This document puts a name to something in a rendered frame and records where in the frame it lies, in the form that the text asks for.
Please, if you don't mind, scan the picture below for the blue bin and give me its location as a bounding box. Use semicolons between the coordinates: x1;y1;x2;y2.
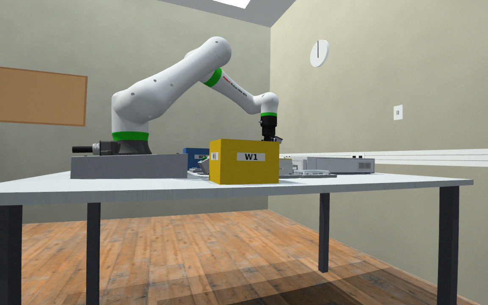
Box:
183;148;210;171

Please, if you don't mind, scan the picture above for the yellow waste bin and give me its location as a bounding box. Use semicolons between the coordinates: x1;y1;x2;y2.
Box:
209;139;280;185

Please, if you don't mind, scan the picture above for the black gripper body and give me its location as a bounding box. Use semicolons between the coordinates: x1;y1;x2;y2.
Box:
262;126;275;141

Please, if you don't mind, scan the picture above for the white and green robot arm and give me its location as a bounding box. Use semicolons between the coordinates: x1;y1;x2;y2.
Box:
72;36;279;156

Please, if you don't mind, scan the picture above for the yellow rack with grid of holes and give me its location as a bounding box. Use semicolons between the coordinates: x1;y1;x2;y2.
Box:
279;158;293;175

